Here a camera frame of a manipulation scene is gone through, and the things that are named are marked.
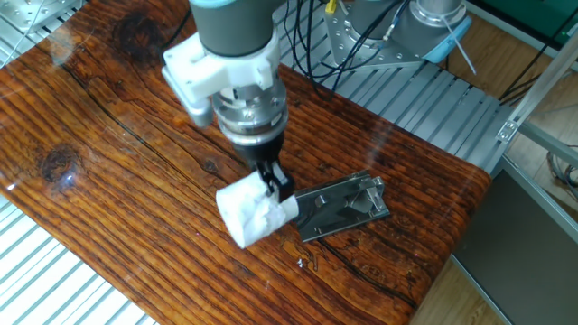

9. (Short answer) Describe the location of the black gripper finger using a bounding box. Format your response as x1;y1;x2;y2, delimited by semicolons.
256;158;275;198
270;165;295;203

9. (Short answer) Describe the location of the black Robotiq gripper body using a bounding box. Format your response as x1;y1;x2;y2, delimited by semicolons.
232;133;285;175

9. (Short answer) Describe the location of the white toilet paper roll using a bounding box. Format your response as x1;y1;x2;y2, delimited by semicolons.
215;170;300;250

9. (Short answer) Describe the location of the shiny metal toilet paper holder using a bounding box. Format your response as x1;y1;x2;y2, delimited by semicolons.
291;169;392;244

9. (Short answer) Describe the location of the glossy wood-grain table mat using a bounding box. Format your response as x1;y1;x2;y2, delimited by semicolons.
0;0;492;325

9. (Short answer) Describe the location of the white zip tie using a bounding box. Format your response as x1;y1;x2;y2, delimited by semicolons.
441;16;478;77

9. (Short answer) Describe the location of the grey panel board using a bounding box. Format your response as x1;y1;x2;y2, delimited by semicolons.
451;169;578;325

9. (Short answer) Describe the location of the perforated aluminium breadboard plate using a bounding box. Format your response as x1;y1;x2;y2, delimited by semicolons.
0;0;85;33

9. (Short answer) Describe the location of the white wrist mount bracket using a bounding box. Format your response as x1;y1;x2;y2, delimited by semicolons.
161;29;282;130

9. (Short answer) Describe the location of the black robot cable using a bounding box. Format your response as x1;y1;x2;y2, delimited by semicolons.
279;0;398;103

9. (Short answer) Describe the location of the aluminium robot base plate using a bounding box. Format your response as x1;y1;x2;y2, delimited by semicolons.
322;0;434;72

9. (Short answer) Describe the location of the black cable with grey sleeve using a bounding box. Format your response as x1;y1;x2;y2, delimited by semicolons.
288;0;407;87

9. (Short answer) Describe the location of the aluminium corner bracket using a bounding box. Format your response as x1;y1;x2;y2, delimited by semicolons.
495;118;520;144

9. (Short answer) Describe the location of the black floor cable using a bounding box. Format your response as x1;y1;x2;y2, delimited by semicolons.
499;13;578;107

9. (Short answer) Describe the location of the thin white cord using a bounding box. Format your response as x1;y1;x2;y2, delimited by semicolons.
0;0;49;70

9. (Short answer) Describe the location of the aluminium frame rail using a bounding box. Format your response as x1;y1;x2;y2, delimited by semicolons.
518;121;578;168

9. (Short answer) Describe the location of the aluminium frame post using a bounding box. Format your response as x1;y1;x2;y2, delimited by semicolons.
499;31;578;141

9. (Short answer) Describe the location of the grey cable coil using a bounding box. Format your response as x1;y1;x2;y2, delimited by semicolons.
545;144;578;202

